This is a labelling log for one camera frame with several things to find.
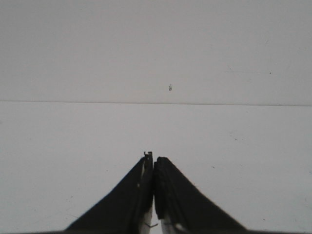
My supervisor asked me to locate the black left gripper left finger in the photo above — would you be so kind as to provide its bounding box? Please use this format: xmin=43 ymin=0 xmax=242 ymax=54
xmin=66 ymin=152 xmax=153 ymax=231

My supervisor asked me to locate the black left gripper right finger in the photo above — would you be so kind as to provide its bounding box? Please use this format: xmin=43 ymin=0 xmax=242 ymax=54
xmin=154 ymin=157 xmax=246 ymax=230

